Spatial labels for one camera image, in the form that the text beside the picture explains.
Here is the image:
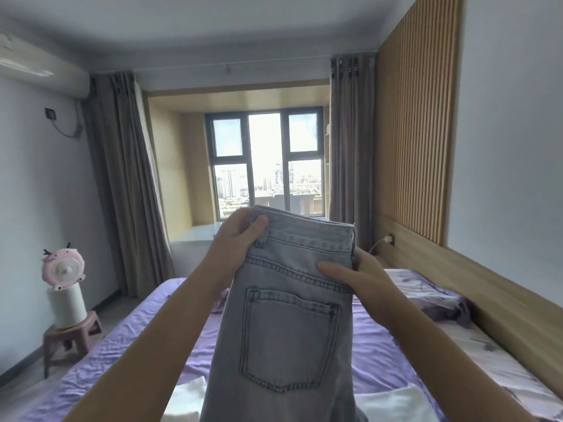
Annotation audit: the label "white air conditioner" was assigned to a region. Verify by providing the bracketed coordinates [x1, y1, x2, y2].
[0, 32, 91, 100]

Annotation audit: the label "dark framed window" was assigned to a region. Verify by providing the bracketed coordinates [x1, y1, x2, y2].
[205, 107, 327, 221]

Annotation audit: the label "person's left forearm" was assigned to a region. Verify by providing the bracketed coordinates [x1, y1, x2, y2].
[63, 267, 229, 422]

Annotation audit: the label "purple sheet bed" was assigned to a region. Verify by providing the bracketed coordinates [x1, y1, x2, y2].
[17, 267, 563, 422]

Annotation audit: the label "white jeans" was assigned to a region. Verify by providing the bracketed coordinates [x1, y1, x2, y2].
[355, 384, 440, 422]

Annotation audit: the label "pink fan white base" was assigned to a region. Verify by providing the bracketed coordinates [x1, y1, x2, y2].
[40, 242, 88, 329]

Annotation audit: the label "slatted wooden wall panel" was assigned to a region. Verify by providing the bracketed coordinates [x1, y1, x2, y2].
[372, 0, 465, 247]

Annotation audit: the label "floral pillow purple trim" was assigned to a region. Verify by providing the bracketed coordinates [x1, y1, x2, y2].
[383, 267, 475, 326]
[433, 320, 563, 422]

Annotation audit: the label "light blue denim jeans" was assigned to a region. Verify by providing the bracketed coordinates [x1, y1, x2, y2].
[200, 205, 357, 422]

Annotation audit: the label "person's left hand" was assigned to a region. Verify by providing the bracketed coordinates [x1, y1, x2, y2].
[198, 207, 270, 298]

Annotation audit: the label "grey curtain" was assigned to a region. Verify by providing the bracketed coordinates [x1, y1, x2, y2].
[82, 71, 175, 300]
[328, 52, 377, 240]

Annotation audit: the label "brown plastic stool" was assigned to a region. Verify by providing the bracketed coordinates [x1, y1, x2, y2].
[42, 309, 104, 380]

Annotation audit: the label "white bay window sill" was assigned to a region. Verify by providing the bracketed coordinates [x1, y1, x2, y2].
[168, 220, 226, 243]

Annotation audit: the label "person's right hand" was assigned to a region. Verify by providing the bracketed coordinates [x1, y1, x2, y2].
[316, 246, 409, 331]

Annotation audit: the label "crumpled purple grey quilt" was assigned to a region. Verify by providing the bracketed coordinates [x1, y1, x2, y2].
[212, 286, 233, 314]

